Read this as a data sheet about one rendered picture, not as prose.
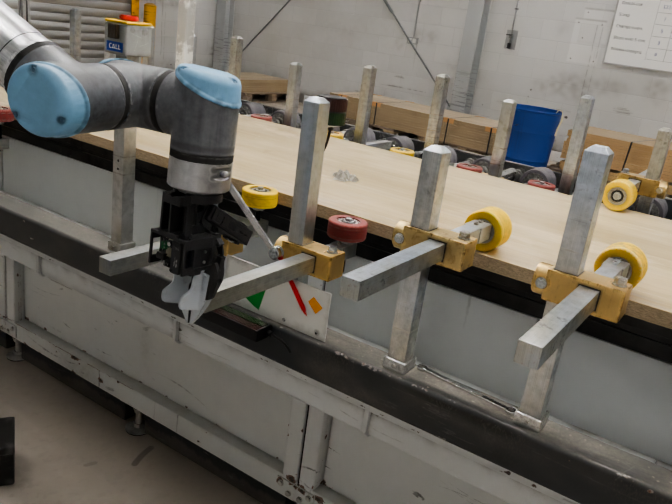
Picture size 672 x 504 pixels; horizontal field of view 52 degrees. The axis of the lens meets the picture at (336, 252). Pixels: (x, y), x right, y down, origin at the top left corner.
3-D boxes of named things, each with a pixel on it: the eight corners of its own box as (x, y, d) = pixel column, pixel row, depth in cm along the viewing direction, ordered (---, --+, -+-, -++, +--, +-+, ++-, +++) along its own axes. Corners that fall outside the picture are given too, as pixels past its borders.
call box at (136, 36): (125, 59, 145) (126, 21, 142) (103, 55, 148) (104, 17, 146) (151, 60, 150) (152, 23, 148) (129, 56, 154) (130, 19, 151)
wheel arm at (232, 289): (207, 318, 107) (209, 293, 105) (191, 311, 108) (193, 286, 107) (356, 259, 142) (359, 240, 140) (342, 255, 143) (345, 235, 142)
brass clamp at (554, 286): (616, 325, 99) (625, 293, 98) (526, 296, 106) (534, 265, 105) (625, 313, 104) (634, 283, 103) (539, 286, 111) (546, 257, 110)
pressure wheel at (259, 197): (276, 243, 153) (281, 193, 149) (240, 241, 151) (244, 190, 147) (270, 231, 160) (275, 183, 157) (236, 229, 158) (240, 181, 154)
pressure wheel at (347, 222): (346, 282, 136) (354, 226, 132) (314, 270, 140) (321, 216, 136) (367, 273, 143) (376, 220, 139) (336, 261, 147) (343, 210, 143)
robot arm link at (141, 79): (71, 55, 94) (146, 70, 90) (127, 55, 104) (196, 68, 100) (70, 123, 97) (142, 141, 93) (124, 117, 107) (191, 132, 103)
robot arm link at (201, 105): (197, 63, 100) (257, 75, 97) (189, 148, 104) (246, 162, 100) (157, 60, 92) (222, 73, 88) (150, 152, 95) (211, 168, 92)
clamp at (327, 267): (327, 282, 128) (331, 257, 126) (271, 261, 135) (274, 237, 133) (344, 275, 132) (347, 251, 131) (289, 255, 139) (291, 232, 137)
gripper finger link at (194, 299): (166, 329, 102) (173, 271, 100) (195, 320, 107) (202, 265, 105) (181, 337, 101) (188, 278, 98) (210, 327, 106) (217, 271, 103)
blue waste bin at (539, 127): (536, 188, 656) (553, 111, 632) (481, 174, 687) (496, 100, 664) (557, 181, 701) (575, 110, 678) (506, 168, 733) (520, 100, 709)
